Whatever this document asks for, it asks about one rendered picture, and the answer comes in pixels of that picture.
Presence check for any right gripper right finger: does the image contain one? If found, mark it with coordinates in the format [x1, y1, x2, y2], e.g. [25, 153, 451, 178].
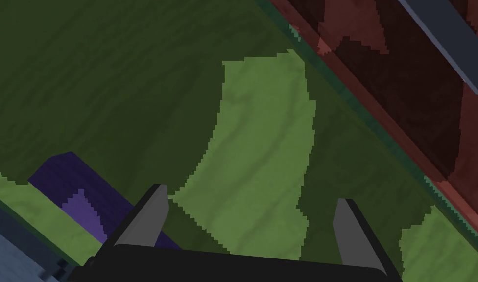
[333, 197, 388, 275]

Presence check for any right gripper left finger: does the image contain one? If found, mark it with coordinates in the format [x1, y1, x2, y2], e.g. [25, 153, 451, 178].
[104, 183, 170, 248]

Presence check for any purple book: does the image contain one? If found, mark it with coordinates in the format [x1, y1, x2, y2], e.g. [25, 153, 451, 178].
[27, 151, 183, 251]

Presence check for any grey bar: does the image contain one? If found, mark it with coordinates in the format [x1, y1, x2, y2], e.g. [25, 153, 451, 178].
[397, 0, 478, 96]

